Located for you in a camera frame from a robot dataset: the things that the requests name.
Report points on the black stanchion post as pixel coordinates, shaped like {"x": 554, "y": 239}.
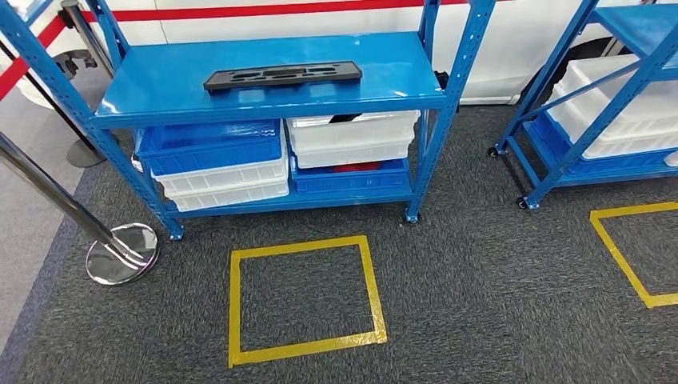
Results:
{"x": 84, "y": 155}

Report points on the yellow floor tape square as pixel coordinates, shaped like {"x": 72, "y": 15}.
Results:
{"x": 233, "y": 318}
{"x": 614, "y": 252}

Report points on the blue wheeled rack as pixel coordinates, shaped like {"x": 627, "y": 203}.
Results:
{"x": 561, "y": 159}

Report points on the white car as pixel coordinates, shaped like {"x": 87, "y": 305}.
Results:
{"x": 503, "y": 53}

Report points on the red barrier belt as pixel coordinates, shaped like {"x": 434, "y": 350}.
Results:
{"x": 265, "y": 9}
{"x": 16, "y": 71}

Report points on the small black object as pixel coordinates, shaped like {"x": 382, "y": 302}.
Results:
{"x": 344, "y": 118}

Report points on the blue steel shelf rack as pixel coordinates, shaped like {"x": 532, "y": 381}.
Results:
{"x": 159, "y": 79}

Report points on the red plastic object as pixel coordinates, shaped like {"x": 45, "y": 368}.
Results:
{"x": 357, "y": 167}

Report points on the black plastic car part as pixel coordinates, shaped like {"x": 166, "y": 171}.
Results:
{"x": 217, "y": 82}

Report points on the blue plastic bin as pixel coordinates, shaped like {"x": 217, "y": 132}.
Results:
{"x": 212, "y": 159}
{"x": 551, "y": 140}
{"x": 349, "y": 183}

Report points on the chrome stanchion post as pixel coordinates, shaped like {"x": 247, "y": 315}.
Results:
{"x": 87, "y": 33}
{"x": 53, "y": 196}

